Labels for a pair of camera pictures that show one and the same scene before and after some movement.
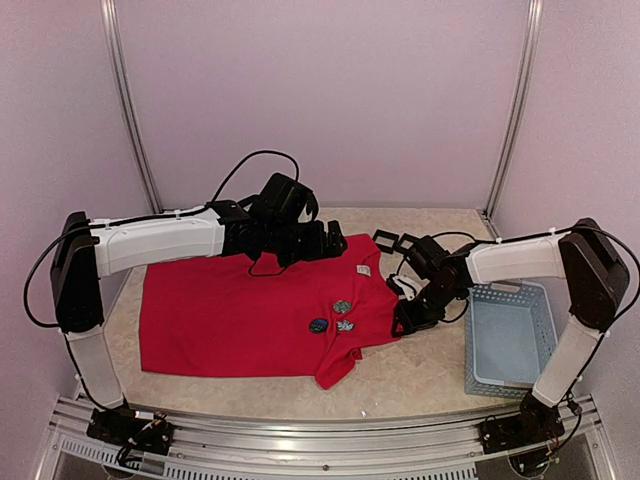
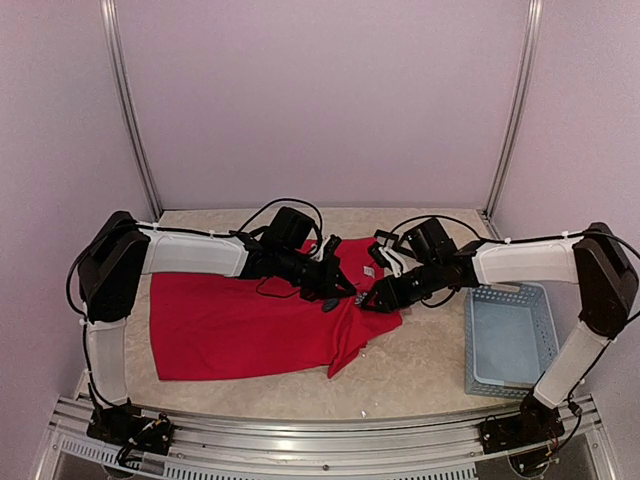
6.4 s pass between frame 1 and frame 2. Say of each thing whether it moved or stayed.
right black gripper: moved
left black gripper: moved
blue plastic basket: stayed
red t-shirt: stayed
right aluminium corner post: stayed
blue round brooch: moved
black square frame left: stayed
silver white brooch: moved
